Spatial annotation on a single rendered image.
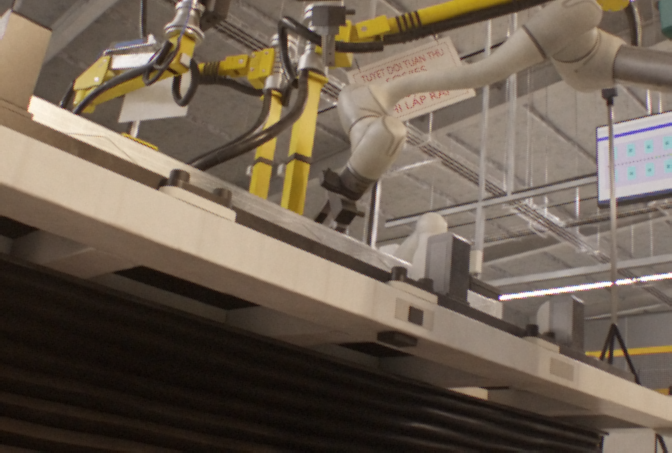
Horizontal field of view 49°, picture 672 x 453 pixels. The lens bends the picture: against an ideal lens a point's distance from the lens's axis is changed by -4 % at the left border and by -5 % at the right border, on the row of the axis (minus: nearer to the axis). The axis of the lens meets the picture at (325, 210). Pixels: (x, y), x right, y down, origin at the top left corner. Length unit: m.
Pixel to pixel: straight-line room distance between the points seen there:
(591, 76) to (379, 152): 0.56
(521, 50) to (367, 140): 0.43
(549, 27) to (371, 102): 0.49
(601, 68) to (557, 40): 0.16
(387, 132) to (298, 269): 0.82
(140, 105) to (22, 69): 2.19
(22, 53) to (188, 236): 0.31
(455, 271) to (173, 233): 0.66
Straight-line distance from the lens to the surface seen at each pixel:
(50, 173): 0.91
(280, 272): 1.08
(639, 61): 1.95
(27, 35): 1.01
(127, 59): 3.36
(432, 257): 1.50
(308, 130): 2.24
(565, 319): 1.86
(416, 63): 2.31
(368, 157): 1.89
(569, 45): 1.90
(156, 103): 3.12
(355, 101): 2.00
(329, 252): 1.21
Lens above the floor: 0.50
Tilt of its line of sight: 21 degrees up
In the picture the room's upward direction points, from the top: 7 degrees clockwise
